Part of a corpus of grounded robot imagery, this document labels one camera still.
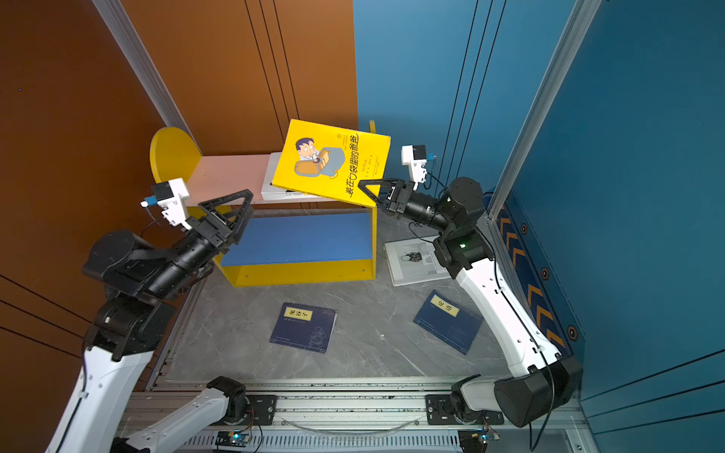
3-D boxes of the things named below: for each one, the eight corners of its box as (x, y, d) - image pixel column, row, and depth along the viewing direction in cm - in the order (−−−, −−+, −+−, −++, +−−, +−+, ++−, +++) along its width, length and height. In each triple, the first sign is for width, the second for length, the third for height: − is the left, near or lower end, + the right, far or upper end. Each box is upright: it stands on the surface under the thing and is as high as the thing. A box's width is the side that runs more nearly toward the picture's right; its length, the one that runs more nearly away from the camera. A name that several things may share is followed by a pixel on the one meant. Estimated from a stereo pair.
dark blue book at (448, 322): (412, 323, 91) (413, 320, 89) (432, 291, 98) (433, 288, 97) (465, 357, 84) (467, 354, 83) (482, 320, 92) (484, 317, 90)
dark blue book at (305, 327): (270, 343, 87) (268, 340, 85) (286, 304, 95) (284, 300, 94) (327, 353, 85) (326, 351, 83) (338, 312, 93) (337, 309, 91)
